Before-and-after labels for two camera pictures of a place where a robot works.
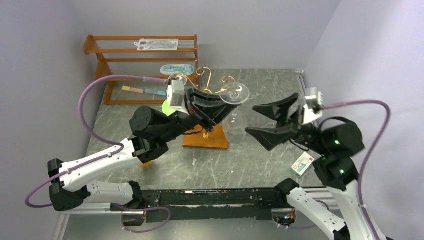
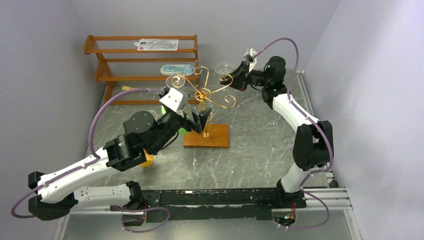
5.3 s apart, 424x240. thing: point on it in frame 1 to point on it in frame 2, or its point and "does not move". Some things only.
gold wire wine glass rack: x=210 y=136 does not move
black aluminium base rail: x=204 y=204 does not move
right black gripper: x=296 y=123 to x=241 y=77
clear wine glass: x=178 y=79 does not move
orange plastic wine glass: x=148 y=164 does not move
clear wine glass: x=235 y=124 to x=224 y=69
